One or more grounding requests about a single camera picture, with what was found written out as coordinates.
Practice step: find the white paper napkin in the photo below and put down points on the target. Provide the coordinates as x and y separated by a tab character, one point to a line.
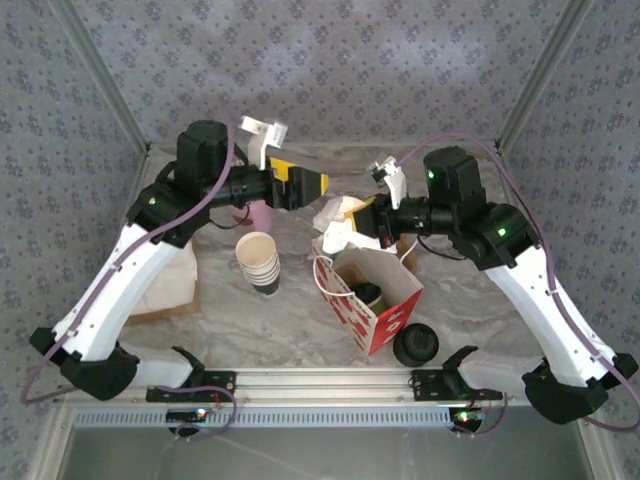
335	220

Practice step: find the brown cardboard cup carrier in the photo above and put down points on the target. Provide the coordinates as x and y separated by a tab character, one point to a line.
411	260
350	275

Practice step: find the striped paper cup stack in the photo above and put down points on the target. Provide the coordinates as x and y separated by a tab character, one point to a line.
255	250

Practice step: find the red white paper gift bag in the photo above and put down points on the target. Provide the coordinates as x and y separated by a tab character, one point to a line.
395	320

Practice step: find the black cup lid stack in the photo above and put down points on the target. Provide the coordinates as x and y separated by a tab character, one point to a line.
416	345

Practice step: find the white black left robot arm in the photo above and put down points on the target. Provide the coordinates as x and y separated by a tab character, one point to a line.
115	290

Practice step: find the pink straw holder cup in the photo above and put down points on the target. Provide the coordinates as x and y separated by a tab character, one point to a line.
262	217

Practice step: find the right controller board with light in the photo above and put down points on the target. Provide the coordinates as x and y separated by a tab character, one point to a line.
462	417

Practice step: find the controller board with light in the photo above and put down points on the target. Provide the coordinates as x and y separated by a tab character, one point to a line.
185	415
462	417

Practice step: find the left controller board with light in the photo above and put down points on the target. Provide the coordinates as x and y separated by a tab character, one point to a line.
185	415

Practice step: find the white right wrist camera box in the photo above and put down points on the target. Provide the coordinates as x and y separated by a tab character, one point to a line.
395	185

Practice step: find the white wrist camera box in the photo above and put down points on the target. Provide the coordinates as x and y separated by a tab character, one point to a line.
395	185
260	145

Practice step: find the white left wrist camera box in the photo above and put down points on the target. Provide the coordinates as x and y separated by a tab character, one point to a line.
260	145

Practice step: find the aluminium corner post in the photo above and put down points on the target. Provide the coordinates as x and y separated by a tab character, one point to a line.
106	75
540	75

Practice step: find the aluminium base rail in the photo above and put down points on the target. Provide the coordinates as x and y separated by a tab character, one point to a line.
325	385

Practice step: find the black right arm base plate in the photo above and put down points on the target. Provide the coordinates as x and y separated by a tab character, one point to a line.
422	385

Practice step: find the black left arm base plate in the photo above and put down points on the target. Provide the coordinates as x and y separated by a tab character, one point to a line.
225	380

